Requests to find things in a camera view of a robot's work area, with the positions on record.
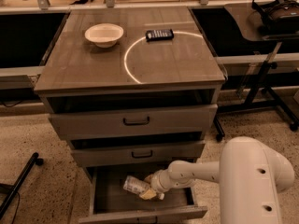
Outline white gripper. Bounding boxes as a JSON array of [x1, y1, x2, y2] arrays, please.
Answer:
[[139, 170, 170, 200]]

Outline clear plastic water bottle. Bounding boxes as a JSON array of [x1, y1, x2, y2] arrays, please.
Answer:
[[123, 175, 164, 200]]

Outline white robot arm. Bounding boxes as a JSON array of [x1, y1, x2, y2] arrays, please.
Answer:
[[139, 136, 294, 224]]

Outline middle drawer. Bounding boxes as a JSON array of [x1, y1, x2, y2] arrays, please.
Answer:
[[71, 141, 205, 167]]

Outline drawer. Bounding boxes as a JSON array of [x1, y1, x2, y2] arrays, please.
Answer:
[[78, 161, 207, 224], [50, 105, 218, 140], [71, 141, 205, 167]]

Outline bottom drawer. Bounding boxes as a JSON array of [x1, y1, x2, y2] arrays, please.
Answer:
[[78, 161, 207, 224]]

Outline top drawer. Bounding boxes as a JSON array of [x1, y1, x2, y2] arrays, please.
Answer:
[[50, 105, 218, 140]]

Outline grey drawer cabinet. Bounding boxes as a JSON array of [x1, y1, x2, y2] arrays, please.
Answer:
[[33, 6, 226, 224]]

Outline black stand leg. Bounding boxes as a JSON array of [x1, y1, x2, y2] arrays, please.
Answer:
[[0, 152, 44, 219]]

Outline dark snack packet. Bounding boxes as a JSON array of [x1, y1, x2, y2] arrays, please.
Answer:
[[146, 29, 174, 42]]

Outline white paper bowl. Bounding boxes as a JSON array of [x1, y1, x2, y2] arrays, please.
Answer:
[[85, 23, 123, 48]]

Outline black side table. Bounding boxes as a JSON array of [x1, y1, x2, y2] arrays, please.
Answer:
[[218, 4, 299, 132]]

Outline black headset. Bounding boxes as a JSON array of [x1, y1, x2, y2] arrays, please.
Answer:
[[251, 0, 299, 34]]

